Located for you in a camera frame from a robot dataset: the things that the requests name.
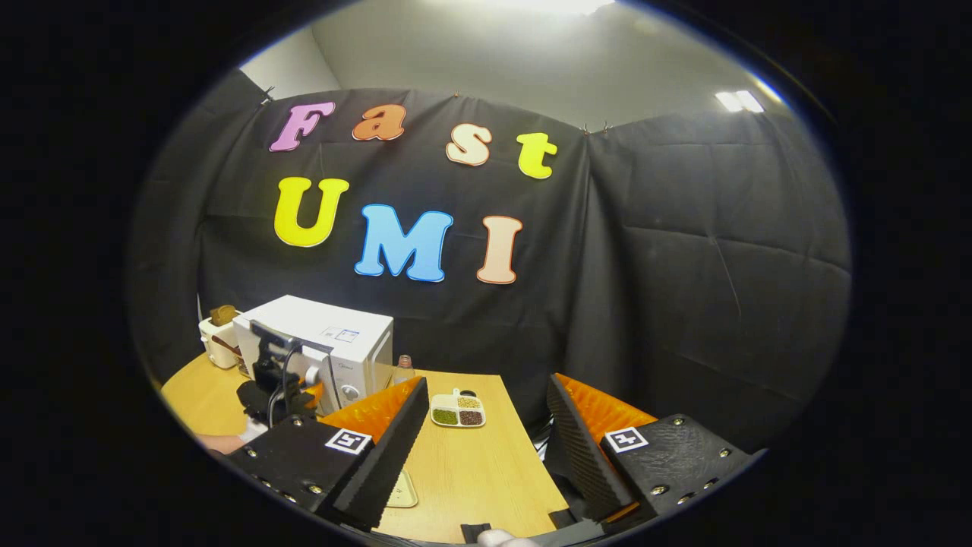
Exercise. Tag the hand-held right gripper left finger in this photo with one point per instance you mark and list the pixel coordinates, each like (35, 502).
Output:
(395, 456)

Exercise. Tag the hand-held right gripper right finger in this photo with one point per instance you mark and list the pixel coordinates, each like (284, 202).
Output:
(585, 456)

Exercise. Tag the small clear plastic bottle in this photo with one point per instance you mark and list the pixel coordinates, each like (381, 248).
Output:
(404, 372)

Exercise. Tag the white toaster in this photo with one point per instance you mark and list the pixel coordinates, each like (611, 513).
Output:
(216, 348)

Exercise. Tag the large ceiling light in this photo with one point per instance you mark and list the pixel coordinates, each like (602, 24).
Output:
(550, 6)

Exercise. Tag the white microwave oven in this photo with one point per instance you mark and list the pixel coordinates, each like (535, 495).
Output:
(304, 319)

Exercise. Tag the pale green plate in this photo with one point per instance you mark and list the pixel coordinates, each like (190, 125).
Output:
(402, 494)

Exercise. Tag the brown bread slice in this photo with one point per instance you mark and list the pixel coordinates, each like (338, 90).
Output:
(223, 314)

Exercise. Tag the black backdrop cloth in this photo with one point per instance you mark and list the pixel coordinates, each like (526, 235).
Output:
(683, 266)

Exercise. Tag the small ceiling light panel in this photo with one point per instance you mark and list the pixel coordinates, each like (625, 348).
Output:
(738, 101)

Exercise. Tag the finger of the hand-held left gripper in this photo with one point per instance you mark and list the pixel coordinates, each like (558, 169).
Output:
(315, 395)

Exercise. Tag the divided dish of beans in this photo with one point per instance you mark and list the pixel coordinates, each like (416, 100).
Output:
(446, 416)

